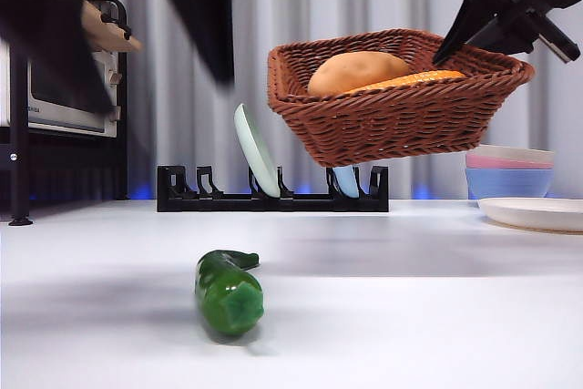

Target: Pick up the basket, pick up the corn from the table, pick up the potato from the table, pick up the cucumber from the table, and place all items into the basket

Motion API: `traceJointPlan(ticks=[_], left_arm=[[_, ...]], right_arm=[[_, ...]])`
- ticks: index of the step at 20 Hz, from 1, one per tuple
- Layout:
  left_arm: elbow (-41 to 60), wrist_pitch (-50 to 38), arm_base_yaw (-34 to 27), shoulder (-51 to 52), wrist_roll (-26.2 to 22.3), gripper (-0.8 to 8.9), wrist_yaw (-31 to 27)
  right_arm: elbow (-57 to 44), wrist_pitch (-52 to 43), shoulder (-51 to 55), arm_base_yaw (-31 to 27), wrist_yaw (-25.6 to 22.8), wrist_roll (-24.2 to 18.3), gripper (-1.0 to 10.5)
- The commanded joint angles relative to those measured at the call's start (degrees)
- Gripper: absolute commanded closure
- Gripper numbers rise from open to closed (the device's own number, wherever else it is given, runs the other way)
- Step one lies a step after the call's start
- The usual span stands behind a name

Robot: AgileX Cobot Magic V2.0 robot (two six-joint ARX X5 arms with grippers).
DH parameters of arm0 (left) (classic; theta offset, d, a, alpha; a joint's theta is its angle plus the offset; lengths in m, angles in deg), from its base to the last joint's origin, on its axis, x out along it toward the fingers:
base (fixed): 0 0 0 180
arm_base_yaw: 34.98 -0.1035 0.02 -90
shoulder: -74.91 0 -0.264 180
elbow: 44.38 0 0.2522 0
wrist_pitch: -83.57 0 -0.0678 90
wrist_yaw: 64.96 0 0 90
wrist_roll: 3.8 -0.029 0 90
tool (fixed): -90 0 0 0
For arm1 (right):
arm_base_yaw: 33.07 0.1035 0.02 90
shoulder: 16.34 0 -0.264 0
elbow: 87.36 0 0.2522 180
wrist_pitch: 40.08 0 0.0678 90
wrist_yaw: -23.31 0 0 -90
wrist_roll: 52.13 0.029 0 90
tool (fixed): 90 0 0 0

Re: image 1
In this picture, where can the pale blue plate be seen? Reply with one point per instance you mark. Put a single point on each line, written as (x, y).
(345, 181)

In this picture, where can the black dish rack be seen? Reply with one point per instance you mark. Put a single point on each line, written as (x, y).
(228, 204)

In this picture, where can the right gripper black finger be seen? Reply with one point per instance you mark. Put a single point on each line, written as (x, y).
(476, 11)
(510, 36)

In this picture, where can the blue bowl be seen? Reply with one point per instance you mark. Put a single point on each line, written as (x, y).
(510, 181)

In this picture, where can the wooden cutting board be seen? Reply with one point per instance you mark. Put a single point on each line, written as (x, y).
(114, 40)

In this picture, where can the green cucumber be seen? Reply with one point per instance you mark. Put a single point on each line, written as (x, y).
(228, 298)

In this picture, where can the black shelf frame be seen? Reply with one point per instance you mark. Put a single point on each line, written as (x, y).
(18, 156)

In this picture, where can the orange yellow corn cob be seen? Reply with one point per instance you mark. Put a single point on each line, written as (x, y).
(423, 77)

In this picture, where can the white flat plate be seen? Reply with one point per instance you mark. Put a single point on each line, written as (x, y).
(533, 213)

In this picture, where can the cream bowl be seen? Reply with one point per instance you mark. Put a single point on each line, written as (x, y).
(524, 154)

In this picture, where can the brown potato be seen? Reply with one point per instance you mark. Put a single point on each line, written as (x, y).
(355, 72)

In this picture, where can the white toaster oven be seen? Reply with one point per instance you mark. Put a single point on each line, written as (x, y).
(50, 120)

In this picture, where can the brown wicker basket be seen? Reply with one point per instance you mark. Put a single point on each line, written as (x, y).
(401, 129)

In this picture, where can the pale green plate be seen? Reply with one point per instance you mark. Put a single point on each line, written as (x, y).
(257, 152)

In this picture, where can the pink bowl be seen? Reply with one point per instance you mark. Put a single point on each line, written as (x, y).
(510, 164)

